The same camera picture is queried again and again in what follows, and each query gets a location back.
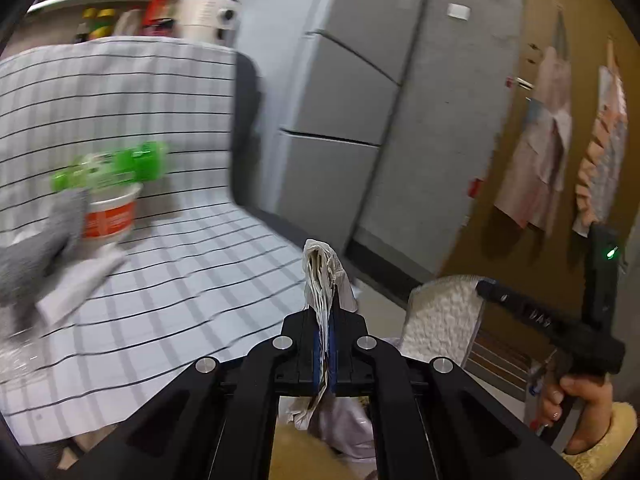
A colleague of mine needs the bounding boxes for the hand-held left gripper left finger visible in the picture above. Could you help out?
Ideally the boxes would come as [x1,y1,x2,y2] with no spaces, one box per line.
[65,305,326,480]

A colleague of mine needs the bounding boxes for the brown striped mat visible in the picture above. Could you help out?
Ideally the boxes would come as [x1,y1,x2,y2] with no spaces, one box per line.
[469,339,532,402]

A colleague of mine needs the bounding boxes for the grey knitted cloth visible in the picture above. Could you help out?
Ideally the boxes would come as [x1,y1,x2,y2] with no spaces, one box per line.
[0,187,89,312]

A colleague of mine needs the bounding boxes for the white black-checked cloth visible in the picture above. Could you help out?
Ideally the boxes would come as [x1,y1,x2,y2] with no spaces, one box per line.
[0,35,321,448]

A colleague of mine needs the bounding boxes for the patterned hanging towel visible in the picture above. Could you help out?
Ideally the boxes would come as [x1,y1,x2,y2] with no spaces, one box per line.
[571,40,629,237]

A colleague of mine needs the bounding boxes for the yellow-green label bottle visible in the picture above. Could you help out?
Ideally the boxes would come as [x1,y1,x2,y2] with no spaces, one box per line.
[95,7,116,39]

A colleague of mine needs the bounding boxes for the person's right forearm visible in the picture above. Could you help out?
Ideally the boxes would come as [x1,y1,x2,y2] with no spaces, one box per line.
[560,400,637,472]

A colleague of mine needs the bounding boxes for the red instant noodle cup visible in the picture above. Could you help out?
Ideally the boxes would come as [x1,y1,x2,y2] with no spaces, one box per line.
[82,182,145,242]

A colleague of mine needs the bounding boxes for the white textured towel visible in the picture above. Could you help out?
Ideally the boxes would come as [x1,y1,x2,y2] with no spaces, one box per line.
[397,275,486,369]

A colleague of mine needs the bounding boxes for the pink plastic bag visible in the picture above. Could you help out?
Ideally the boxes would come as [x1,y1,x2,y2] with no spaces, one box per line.
[285,395,379,462]

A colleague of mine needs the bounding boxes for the person's right hand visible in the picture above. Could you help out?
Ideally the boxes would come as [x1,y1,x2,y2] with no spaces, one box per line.
[537,375,615,455]

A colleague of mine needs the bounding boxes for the white air fryer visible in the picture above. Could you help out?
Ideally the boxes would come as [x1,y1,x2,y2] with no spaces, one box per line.
[175,0,244,49]

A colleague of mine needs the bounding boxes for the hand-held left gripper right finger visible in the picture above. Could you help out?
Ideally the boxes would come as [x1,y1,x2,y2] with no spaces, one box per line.
[327,290,572,480]

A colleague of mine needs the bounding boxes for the white wrapper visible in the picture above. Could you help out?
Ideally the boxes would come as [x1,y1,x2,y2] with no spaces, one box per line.
[287,239,359,431]

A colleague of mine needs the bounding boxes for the green plastic drink bottle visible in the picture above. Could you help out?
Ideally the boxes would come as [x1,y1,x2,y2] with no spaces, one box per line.
[50,141,170,195]

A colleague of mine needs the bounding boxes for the brown wooden door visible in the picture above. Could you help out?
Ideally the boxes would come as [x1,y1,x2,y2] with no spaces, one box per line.
[440,0,640,461]

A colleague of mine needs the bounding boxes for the large red-label oil bottle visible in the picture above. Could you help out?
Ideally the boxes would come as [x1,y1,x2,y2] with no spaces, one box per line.
[142,0,179,37]

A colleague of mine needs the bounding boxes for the pink hanging towel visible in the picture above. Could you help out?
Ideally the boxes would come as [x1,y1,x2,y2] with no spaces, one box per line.
[492,10,574,229]

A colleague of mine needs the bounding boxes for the grey refrigerator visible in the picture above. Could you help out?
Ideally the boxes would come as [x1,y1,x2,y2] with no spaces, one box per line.
[232,0,434,257]

